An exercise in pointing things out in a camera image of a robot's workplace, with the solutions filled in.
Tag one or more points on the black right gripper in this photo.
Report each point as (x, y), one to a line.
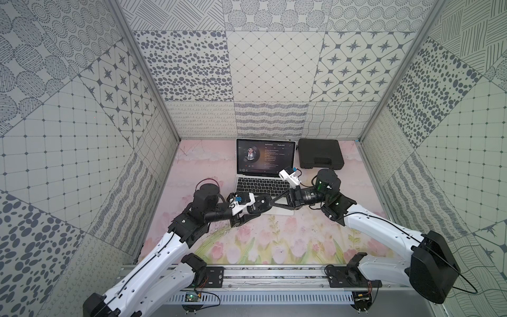
(294, 197)

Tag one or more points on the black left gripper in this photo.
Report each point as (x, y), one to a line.
(249, 210)

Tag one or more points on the black wireless mouse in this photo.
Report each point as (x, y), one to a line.
(262, 204)

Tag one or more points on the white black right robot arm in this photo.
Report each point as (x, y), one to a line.
(426, 262)

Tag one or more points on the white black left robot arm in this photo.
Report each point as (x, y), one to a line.
(170, 266)

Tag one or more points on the silver laptop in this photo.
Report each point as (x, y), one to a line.
(258, 163)

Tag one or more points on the black plastic tool case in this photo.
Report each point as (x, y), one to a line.
(320, 153)

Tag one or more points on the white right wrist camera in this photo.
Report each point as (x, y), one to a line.
(289, 175)

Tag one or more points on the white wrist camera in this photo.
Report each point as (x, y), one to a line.
(240, 202)
(289, 175)

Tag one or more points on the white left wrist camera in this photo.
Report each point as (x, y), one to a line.
(240, 202)

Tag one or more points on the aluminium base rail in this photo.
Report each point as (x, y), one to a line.
(286, 278)

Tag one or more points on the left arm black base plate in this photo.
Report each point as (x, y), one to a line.
(206, 276)

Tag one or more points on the white perforated cable duct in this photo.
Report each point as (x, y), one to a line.
(266, 298)

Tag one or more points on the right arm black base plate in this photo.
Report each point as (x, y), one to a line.
(349, 276)

